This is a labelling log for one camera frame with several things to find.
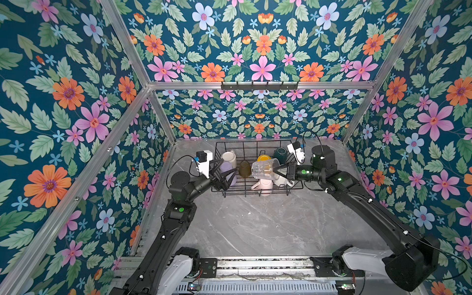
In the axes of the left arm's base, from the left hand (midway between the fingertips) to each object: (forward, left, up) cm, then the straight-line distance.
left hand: (230, 166), depth 67 cm
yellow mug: (+19, -16, -21) cm, 32 cm away
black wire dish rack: (+33, -10, -31) cm, 46 cm away
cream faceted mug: (+8, -25, -27) cm, 37 cm away
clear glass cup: (+2, -13, -7) cm, 15 cm away
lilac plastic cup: (+14, +4, -18) cm, 24 cm away
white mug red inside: (+23, +2, -22) cm, 32 cm away
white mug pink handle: (+3, -14, -22) cm, 27 cm away
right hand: (+1, -18, -3) cm, 19 cm away
